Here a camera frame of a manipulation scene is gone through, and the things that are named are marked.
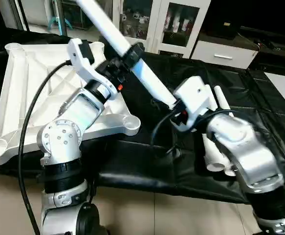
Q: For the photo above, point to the black box device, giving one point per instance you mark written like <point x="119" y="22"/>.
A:
<point x="220" y="17"/>

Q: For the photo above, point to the white drawer unit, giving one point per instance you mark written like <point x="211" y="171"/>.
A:
<point x="223" y="54"/>

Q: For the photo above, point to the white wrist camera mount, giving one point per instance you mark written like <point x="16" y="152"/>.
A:
<point x="196" y="95"/>
<point x="83" y="58"/>

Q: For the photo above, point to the teal floor stand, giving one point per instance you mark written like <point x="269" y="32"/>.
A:
<point x="61" y="22"/>

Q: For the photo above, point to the white plastic table leg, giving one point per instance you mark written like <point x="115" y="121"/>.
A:
<point x="213" y="152"/>
<point x="108" y="29"/>
<point x="230" y="169"/>
<point x="221" y="98"/>

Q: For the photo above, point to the white plastic table top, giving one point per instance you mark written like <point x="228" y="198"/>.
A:
<point x="30" y="98"/>

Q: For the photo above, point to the white glass door cabinet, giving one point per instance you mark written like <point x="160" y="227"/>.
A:
<point x="158" y="24"/>

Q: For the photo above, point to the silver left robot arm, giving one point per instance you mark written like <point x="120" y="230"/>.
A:
<point x="69" y="142"/>

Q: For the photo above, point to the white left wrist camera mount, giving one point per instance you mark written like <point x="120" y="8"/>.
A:
<point x="83" y="58"/>

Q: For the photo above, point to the white side table black legs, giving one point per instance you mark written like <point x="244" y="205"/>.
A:
<point x="284" y="85"/>

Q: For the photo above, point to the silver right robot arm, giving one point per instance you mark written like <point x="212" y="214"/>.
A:
<point x="250" y="156"/>

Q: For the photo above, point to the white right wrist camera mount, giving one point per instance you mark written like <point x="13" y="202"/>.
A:
<point x="196" y="95"/>

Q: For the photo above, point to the black plastic mat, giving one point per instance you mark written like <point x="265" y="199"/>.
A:
<point x="157" y="171"/>

